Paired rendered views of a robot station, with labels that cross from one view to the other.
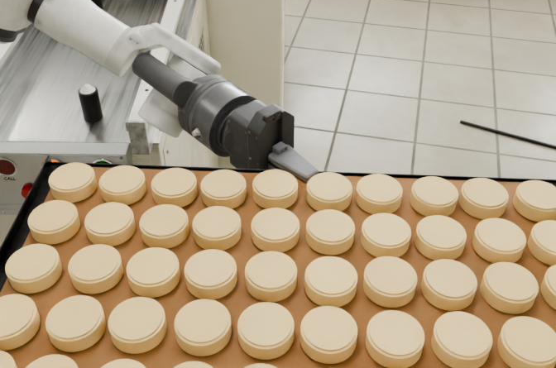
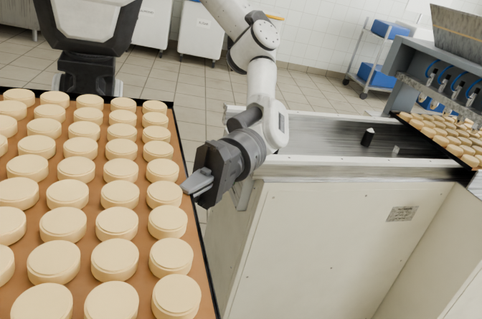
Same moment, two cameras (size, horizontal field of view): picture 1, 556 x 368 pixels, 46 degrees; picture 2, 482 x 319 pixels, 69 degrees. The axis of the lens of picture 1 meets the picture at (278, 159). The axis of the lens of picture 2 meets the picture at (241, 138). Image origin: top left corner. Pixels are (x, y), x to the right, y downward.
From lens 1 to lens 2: 0.65 m
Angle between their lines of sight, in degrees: 55
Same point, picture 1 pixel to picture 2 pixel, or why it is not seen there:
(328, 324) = (18, 188)
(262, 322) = (28, 162)
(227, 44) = (437, 238)
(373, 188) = (166, 213)
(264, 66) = (450, 274)
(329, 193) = (156, 190)
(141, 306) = (52, 125)
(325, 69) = not seen: outside the picture
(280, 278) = (67, 168)
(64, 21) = (250, 72)
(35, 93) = not seen: hidden behind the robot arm
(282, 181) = (165, 169)
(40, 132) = not seen: hidden behind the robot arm
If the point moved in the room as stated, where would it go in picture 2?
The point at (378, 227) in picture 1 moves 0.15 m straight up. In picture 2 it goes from (118, 214) to (125, 106)
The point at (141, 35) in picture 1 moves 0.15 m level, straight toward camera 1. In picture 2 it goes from (263, 97) to (200, 99)
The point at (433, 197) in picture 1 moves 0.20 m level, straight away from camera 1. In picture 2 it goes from (161, 250) to (326, 276)
